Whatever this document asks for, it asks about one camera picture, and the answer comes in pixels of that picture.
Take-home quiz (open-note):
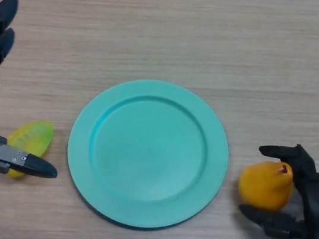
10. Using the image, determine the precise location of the teal round plate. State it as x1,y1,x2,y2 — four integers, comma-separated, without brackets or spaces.
56,68,239,239

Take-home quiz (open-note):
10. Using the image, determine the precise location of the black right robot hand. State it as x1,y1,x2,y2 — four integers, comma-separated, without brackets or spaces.
234,137,319,239

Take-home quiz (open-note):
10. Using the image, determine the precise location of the yellow orange pear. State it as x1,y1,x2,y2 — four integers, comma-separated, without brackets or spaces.
235,156,297,213

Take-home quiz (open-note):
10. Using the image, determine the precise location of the yellow green starfruit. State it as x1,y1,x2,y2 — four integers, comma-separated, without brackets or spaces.
1,115,56,184

